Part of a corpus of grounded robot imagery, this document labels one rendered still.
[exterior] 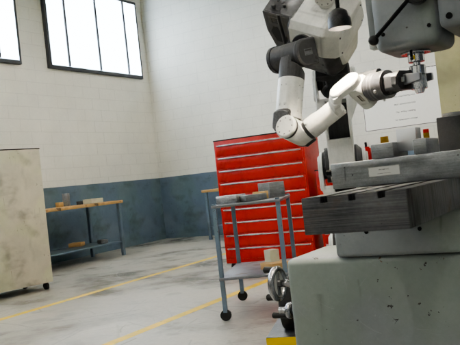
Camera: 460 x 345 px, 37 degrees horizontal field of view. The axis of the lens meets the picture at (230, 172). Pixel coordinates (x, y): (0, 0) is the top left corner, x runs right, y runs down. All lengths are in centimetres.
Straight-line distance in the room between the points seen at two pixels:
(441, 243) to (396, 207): 51
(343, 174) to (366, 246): 22
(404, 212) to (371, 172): 47
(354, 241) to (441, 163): 35
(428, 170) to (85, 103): 1066
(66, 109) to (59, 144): 65
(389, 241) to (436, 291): 18
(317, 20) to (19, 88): 902
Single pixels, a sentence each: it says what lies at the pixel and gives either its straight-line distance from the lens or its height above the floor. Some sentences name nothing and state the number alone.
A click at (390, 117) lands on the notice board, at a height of 173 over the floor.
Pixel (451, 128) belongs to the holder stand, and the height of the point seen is 109.
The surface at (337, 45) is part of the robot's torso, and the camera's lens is 248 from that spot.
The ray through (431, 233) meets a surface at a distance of 192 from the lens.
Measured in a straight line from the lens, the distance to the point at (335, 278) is 204.
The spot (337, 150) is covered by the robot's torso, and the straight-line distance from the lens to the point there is 272.
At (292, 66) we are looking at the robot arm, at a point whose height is 136.
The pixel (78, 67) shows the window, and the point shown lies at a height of 321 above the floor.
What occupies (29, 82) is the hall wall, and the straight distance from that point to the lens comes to 1137.
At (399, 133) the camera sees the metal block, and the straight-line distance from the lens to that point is 189.
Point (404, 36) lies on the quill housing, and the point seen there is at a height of 134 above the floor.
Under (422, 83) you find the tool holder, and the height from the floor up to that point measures 121.
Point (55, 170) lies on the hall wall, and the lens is 1146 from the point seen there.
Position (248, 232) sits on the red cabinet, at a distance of 752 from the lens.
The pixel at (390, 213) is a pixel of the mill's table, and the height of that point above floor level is 89.
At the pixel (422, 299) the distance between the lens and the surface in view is 197.
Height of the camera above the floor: 100
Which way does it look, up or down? 1 degrees up
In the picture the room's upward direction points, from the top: 6 degrees counter-clockwise
